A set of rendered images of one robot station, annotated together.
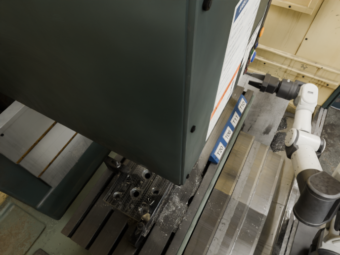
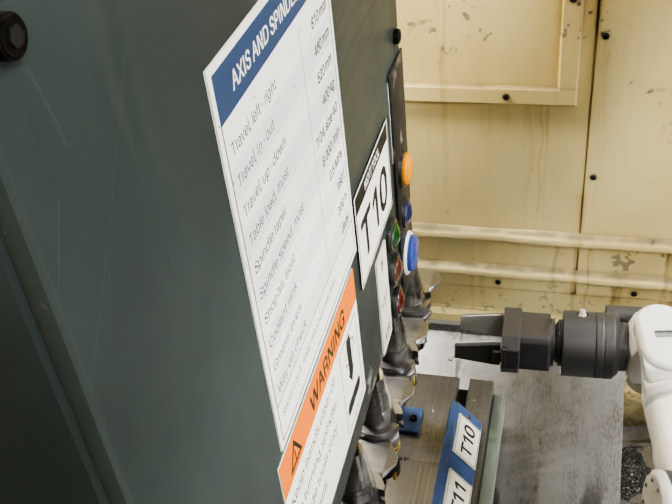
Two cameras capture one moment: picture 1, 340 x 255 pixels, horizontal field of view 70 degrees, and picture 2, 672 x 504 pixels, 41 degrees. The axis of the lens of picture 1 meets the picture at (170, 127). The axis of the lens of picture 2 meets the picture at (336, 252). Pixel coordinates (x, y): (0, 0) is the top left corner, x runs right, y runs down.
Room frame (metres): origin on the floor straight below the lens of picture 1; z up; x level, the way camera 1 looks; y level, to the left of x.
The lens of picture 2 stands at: (-0.02, -0.06, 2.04)
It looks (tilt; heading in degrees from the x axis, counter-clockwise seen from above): 37 degrees down; 347
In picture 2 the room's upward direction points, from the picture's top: 7 degrees counter-clockwise
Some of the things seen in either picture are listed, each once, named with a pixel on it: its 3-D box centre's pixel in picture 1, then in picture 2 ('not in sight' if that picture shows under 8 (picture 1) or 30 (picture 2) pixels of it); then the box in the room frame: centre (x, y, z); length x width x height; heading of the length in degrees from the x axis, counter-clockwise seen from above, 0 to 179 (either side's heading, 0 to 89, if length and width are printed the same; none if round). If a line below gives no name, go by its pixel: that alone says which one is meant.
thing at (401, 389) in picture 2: not in sight; (386, 389); (0.74, -0.27, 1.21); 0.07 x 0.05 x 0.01; 59
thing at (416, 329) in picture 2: not in sight; (402, 330); (0.83, -0.33, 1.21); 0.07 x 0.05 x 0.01; 59
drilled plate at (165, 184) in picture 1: (142, 185); not in sight; (0.38, 0.14, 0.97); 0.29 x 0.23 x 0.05; 149
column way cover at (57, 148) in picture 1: (64, 126); not in sight; (0.60, 0.47, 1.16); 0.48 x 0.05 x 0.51; 149
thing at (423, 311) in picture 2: not in sight; (409, 303); (0.88, -0.35, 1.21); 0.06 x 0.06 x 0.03
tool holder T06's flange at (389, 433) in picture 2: not in sight; (377, 421); (0.69, -0.24, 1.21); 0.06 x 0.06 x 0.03
